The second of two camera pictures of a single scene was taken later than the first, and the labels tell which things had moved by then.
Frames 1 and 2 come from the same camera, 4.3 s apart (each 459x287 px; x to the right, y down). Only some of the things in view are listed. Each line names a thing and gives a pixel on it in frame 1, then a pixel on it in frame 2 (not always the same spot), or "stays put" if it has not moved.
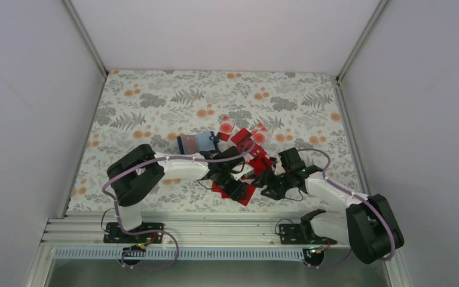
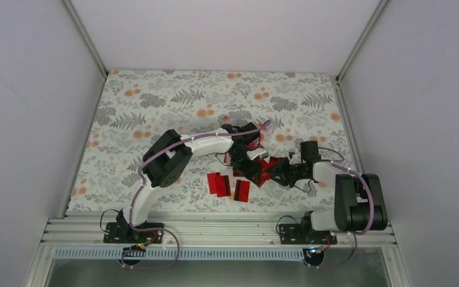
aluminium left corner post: [84, 36] stays put
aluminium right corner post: [381, 7] stays put
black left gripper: [234, 191] -> [254, 164]
